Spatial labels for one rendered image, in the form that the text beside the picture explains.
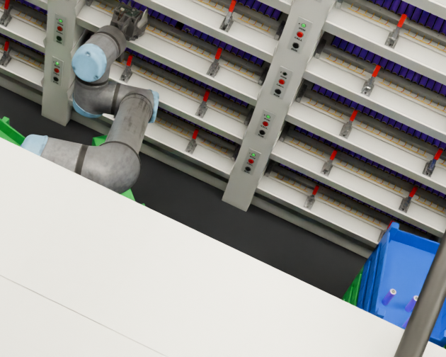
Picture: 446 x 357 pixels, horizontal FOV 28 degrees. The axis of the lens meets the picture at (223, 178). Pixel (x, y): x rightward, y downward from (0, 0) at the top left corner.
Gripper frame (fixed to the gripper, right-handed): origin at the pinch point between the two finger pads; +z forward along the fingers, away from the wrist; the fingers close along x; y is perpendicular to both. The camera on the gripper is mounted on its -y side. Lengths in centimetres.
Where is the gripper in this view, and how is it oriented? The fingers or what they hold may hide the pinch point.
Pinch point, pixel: (139, 15)
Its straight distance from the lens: 269.5
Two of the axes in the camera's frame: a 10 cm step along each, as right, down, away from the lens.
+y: 2.8, -7.1, -6.4
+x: -9.0, -4.2, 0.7
